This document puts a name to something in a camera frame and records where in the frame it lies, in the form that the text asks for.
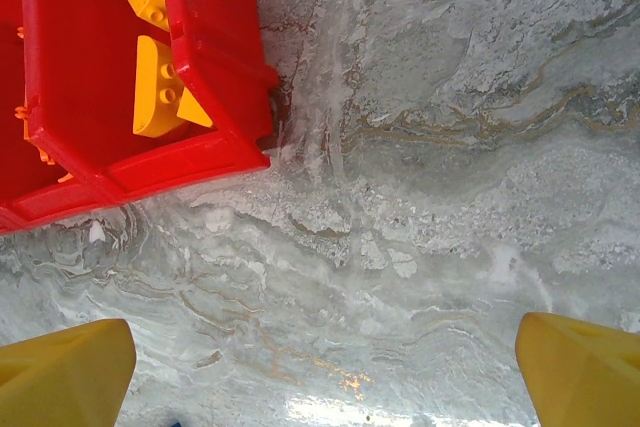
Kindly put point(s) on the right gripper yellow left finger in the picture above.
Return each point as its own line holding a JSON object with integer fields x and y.
{"x": 60, "y": 377}

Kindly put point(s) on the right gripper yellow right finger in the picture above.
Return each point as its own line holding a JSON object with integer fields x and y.
{"x": 585, "y": 377}

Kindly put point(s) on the blue lego brick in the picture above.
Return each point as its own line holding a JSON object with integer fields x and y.
{"x": 174, "y": 423}

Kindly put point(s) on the long orange lego brick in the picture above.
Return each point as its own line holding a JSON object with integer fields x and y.
{"x": 21, "y": 113}

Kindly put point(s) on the yellow curved lego brick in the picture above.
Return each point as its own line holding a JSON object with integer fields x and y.
{"x": 152, "y": 92}

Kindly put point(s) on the red three-compartment plastic tray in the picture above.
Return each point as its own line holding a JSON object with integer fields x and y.
{"x": 80, "y": 72}

